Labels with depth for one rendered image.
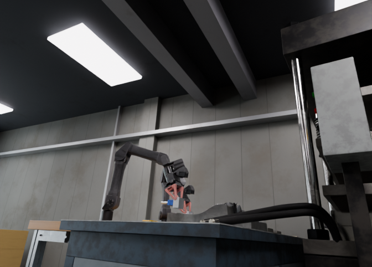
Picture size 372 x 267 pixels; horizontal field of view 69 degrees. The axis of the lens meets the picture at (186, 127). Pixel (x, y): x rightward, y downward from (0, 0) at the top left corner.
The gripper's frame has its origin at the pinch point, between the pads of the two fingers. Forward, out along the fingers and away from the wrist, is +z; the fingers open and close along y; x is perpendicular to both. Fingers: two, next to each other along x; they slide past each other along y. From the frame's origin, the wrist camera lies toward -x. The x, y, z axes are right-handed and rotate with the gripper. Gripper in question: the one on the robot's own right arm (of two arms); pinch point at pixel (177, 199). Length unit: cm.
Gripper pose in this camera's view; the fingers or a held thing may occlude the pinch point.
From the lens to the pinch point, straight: 148.3
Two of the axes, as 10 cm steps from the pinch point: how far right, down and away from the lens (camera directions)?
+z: 3.3, 7.5, -5.8
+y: 5.2, 3.7, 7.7
